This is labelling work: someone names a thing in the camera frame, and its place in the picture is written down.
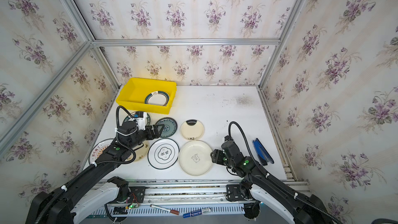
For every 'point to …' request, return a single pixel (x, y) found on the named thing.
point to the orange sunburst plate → (98, 148)
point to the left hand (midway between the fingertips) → (158, 124)
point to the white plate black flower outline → (163, 153)
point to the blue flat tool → (261, 153)
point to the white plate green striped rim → (157, 98)
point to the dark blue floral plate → (170, 128)
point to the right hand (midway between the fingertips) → (212, 157)
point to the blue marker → (197, 212)
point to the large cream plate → (195, 157)
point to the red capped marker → (172, 211)
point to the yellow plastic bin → (134, 92)
